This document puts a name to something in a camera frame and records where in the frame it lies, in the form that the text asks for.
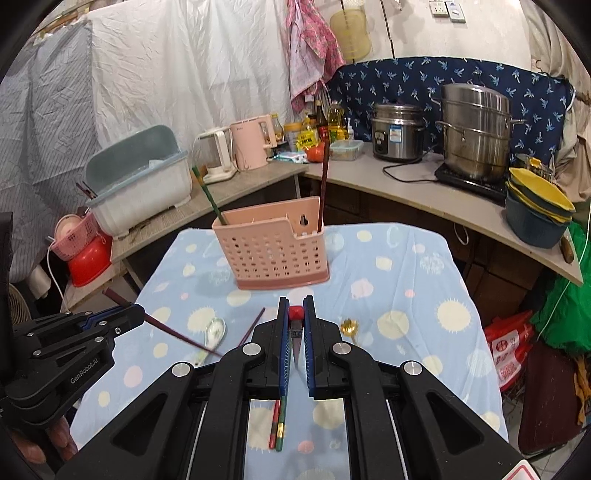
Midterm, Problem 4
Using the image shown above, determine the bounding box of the dark red box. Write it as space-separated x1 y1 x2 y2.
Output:
517 339 585 455

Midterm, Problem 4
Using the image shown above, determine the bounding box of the white cable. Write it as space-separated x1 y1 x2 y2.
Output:
46 235 65 305

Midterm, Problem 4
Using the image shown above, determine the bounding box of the white ceramic spoon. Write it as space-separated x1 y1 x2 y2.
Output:
191 318 227 367

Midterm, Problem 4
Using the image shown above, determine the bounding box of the yellow label bottle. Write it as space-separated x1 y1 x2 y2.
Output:
300 117 319 151

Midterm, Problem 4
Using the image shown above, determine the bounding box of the white wall socket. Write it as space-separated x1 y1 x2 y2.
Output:
428 0 467 23

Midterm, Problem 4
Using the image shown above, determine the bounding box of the white fan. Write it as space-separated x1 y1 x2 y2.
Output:
8 282 33 330

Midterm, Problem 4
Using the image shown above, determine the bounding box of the clear food container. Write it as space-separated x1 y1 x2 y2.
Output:
330 138 364 162

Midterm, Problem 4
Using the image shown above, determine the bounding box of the yellow lidded can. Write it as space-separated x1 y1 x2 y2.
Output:
283 122 303 151

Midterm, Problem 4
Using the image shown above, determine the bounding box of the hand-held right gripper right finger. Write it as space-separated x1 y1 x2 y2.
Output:
302 295 539 480

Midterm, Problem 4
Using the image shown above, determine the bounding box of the stainless steel steamer pot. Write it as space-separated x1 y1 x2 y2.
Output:
429 82 527 182

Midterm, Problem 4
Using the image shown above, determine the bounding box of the pink floral apron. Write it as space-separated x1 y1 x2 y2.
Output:
284 0 346 114

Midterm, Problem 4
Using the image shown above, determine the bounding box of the white sheet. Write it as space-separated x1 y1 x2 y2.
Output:
85 0 296 153

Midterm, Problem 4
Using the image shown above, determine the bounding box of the black induction cooktop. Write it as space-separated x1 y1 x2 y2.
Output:
434 161 511 206

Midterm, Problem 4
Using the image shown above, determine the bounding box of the yellow plastic hand fan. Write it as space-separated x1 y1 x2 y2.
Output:
329 0 372 63

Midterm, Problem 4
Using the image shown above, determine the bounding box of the red patterned chopstick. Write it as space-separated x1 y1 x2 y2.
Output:
269 401 281 450

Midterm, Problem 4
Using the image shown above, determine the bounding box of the dark soy sauce bottle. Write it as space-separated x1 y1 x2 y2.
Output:
315 100 329 141

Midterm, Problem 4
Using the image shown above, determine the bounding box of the silver rice cooker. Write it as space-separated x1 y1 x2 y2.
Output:
370 102 426 163

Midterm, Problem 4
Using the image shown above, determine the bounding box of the pink perforated utensil holder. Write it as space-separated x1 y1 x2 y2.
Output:
211 196 331 291

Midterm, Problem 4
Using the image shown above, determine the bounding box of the person's left hand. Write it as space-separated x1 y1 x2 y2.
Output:
14 414 78 466

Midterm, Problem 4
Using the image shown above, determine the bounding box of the cooking oil bottle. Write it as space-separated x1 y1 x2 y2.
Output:
328 102 349 141

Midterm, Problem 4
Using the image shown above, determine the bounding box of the dark maroon chopstick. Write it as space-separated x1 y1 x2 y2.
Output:
236 307 267 347
102 288 223 357

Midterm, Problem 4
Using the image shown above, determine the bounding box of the pink plastic basket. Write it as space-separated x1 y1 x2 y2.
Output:
48 213 100 263

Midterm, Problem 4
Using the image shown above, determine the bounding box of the green plastic bag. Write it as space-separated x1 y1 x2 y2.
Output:
531 222 591 358

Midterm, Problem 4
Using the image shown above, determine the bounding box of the black power cord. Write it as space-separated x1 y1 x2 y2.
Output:
382 159 444 182

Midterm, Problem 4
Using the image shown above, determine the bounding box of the blue spotted tablecloth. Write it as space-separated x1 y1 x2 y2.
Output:
69 223 509 480

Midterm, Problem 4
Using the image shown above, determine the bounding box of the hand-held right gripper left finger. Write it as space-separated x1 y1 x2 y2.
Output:
55 298 293 480

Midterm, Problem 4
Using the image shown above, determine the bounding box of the red plastic bag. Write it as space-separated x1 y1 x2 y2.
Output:
484 310 539 393

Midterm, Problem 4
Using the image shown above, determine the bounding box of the red plastic basin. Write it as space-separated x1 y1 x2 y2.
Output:
68 233 114 288

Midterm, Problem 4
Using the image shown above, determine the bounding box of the grey striped cloth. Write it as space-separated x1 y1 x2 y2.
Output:
0 23 107 282

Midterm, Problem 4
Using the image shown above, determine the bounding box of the beige cloth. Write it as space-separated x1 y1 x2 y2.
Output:
522 0 591 213

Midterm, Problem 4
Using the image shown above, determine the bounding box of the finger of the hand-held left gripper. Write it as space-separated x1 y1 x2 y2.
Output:
13 303 147 354
4 336 115 403

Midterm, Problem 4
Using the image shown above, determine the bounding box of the pink electric kettle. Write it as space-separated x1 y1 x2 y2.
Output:
229 115 278 172

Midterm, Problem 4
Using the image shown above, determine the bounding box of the blue floral cloth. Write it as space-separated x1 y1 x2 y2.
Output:
333 56 575 167

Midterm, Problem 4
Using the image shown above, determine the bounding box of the white glass kettle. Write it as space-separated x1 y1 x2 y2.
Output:
193 128 237 185

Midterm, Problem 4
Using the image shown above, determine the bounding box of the green banded chopstick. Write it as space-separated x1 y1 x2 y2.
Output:
274 396 288 452

